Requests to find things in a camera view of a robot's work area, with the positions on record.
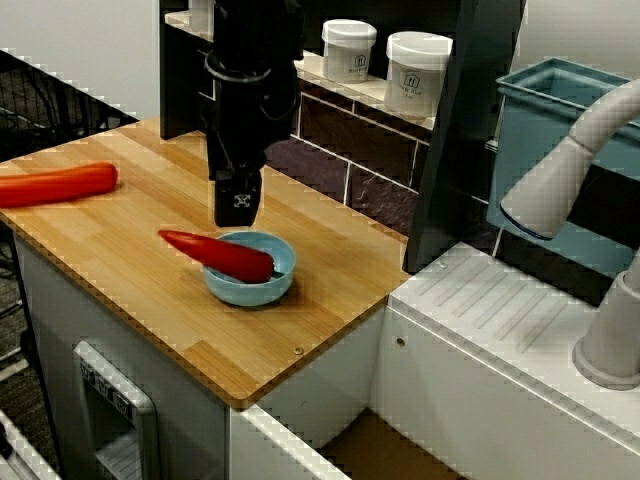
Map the red chili pepper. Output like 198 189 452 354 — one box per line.
157 228 275 284

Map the brown sink bottom board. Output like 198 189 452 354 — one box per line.
319 407 466 480

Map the dark kitchen upright post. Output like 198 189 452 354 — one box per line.
158 0 217 141
402 0 529 275

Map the white lidded jar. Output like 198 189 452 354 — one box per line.
384 30 454 117
321 18 378 81

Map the white toy oven door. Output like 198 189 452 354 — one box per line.
73 340 160 480

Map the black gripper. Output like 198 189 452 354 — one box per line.
203 47 302 228

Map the grey toy faucet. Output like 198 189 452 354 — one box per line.
499 77 640 391

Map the light blue bowl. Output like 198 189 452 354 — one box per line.
202 230 297 307

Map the white toy kitchen sink unit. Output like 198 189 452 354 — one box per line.
12 234 640 480

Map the orange toy sausage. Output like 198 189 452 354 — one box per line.
0 162 119 209

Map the aluminium frame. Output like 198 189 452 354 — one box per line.
0 407 64 480

